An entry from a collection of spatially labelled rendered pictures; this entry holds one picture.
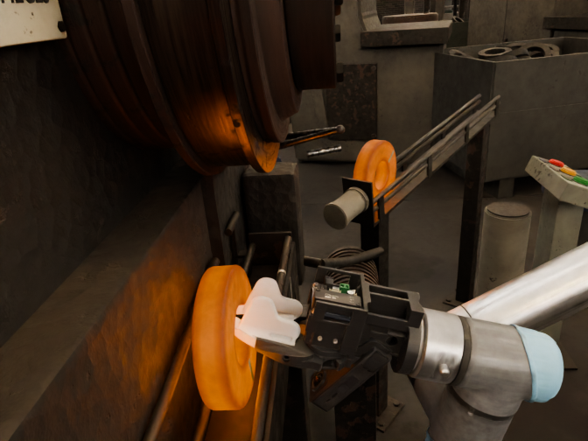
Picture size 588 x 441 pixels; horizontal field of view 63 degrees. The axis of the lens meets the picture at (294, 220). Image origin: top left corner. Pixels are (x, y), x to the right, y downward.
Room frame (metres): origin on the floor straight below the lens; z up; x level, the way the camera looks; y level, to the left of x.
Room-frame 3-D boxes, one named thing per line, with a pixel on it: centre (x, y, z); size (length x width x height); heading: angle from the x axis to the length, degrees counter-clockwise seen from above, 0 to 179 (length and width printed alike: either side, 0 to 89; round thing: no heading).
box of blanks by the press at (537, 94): (2.93, -1.48, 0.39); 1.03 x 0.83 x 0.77; 99
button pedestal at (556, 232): (1.23, -0.75, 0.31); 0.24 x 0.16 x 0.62; 174
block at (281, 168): (0.86, 0.04, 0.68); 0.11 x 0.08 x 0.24; 84
